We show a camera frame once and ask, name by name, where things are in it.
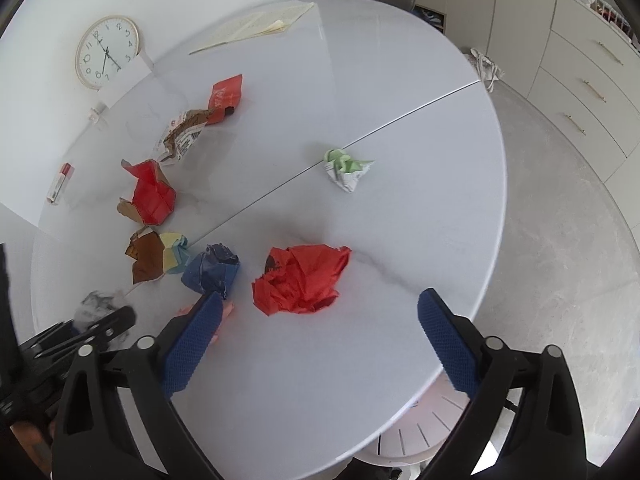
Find white round wall clock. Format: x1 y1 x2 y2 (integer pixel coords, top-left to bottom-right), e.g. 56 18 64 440
75 15 141 91

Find dark blue paper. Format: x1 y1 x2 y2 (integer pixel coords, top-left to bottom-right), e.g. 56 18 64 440
181 244 240 299

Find grey crumpled foil wrapper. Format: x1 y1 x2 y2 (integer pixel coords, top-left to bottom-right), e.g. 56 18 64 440
73 290 126 333

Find brown printed crumpled wrapper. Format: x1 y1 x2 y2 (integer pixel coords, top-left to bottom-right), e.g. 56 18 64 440
155 110 210 164

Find pink crumpled paper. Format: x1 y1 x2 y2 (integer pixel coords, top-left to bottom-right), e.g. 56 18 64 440
177 298 238 346

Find beige drawer cabinet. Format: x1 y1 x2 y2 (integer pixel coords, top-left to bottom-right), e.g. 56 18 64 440
527 0 640 183

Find white round trash bin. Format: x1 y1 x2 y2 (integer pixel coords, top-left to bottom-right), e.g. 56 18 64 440
355 372 469 472

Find large red crumpled paper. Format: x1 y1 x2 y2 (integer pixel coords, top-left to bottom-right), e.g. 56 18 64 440
252 244 352 316

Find green white crumpled paper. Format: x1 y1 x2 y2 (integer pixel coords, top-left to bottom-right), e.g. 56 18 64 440
323 148 374 193

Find white paper sheets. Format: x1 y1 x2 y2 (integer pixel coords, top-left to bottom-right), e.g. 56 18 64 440
190 1 316 55

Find white cloth bag on floor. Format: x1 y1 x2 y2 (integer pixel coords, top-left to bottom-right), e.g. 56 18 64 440
465 48 504 93

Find red snack packet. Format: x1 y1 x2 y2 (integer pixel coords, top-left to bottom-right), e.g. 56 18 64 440
206 74 243 126

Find brown yellow crumpled wrapper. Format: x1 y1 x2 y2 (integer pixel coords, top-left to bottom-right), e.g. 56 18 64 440
125 228 190 285

